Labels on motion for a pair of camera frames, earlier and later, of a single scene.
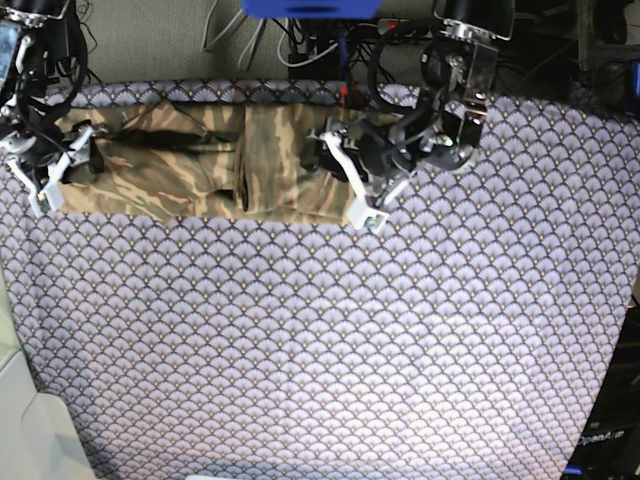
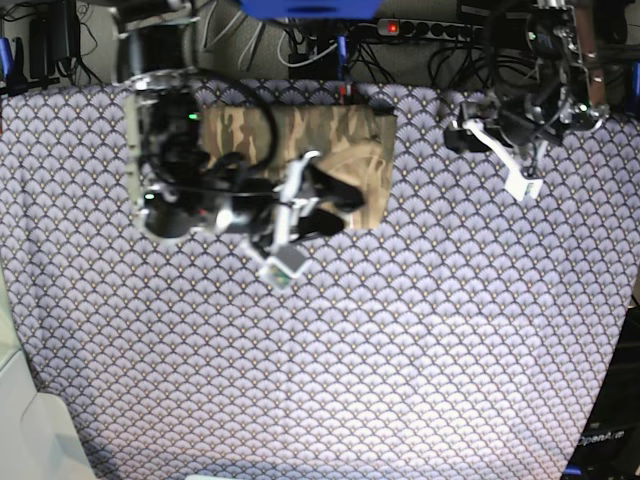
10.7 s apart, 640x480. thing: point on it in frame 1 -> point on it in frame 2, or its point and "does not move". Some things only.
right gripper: x=376 y=157 -> x=487 y=122
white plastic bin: x=41 y=436 does not move
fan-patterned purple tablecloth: x=474 y=336 does not move
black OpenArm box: x=609 y=445 does not move
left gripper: x=43 y=172 -> x=266 y=220
